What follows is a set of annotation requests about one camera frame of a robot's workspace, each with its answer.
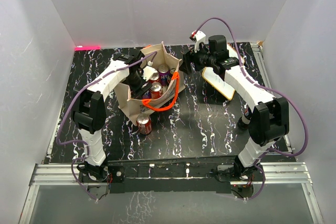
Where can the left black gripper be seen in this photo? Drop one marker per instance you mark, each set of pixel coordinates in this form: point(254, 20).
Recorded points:
point(137, 92)

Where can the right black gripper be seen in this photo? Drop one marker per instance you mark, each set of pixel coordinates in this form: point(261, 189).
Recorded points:
point(189, 57)

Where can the purple Fanta can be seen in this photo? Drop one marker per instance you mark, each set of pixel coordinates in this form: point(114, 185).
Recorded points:
point(145, 93)
point(164, 72)

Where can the red coke can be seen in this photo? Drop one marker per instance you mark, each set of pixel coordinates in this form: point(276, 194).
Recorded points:
point(156, 90)
point(144, 124)
point(155, 78)

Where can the canvas bag with orange handles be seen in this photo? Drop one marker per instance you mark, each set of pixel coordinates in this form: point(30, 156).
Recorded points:
point(132, 106)

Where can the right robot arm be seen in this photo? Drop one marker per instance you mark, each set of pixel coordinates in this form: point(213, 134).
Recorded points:
point(267, 117)

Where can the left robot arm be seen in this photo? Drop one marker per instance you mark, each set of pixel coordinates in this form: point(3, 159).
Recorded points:
point(89, 110)

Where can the pink marker pen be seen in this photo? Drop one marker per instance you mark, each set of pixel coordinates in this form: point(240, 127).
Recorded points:
point(84, 48)

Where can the black marble pattern mat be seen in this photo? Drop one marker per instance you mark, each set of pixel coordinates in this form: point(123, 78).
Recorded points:
point(201, 123)

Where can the dark Pepsi bottle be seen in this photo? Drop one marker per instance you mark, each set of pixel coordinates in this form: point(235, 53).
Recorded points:
point(244, 120)

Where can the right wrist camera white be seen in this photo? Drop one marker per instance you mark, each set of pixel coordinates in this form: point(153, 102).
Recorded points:
point(198, 37)

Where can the small whiteboard with orange frame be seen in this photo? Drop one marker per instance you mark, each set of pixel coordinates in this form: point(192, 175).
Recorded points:
point(219, 82)

